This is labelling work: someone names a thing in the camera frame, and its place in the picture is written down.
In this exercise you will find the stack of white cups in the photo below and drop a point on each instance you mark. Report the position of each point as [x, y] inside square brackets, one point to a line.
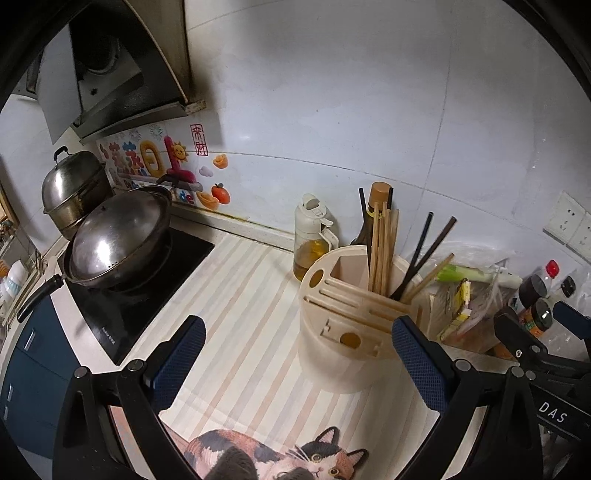
[14, 279]

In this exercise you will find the oil bottle with white cap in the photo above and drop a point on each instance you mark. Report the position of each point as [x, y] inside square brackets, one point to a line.
[314, 240]

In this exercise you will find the steel wok lid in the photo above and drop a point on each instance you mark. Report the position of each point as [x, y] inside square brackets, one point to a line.
[120, 230]

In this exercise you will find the brown wooden chopstick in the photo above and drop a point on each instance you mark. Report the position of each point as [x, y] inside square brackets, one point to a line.
[383, 230]

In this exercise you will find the steel steamer pot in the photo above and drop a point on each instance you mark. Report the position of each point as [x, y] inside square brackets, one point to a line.
[74, 184]

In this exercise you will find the green leek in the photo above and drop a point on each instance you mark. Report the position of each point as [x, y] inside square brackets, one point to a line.
[475, 274]

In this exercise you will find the colourful wall stickers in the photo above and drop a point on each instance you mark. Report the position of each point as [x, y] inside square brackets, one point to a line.
[157, 161]

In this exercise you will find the cream plastic utensil holder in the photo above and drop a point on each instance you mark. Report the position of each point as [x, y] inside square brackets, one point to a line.
[341, 318]

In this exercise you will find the red cap seasoning bottle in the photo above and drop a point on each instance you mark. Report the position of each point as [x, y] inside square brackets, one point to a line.
[538, 281]

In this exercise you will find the translucent plastic bag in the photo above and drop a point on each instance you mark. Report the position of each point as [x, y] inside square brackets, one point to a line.
[480, 272]

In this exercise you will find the blue cabinet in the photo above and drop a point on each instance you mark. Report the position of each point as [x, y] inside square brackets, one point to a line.
[32, 369]

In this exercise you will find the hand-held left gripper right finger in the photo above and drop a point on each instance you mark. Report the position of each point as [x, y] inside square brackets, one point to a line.
[420, 369]

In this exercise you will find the striped cat print table mat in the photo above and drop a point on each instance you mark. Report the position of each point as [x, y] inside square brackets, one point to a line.
[258, 300]

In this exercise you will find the dark bottle with brown cap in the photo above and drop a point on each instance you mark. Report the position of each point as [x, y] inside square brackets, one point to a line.
[379, 191]

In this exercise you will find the black cap seasoning jar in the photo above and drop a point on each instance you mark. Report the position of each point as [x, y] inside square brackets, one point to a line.
[538, 318]

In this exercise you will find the yellow packet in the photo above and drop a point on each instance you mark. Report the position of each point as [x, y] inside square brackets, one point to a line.
[459, 309]

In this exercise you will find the black wok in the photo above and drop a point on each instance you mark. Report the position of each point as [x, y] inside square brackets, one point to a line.
[152, 263]

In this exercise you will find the dark brown chopstick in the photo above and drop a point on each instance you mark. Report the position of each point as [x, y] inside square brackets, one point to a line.
[434, 244]

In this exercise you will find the white wall socket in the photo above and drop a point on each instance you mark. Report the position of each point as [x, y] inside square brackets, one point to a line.
[582, 237]
[564, 217]

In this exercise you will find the thin black chopstick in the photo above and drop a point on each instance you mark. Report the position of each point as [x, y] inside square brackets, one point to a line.
[421, 244]

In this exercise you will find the light wooden chopstick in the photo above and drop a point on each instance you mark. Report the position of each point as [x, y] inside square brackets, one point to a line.
[394, 240]
[388, 251]
[429, 276]

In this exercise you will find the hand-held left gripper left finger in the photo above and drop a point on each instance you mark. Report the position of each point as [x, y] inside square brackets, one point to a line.
[180, 355]

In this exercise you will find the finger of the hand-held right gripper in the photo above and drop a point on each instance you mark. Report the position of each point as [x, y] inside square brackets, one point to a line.
[519, 341]
[572, 318]

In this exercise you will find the range hood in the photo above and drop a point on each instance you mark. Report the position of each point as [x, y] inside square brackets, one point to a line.
[111, 69]

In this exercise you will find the black induction cooktop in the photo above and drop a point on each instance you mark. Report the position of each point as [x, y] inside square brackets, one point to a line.
[152, 304]

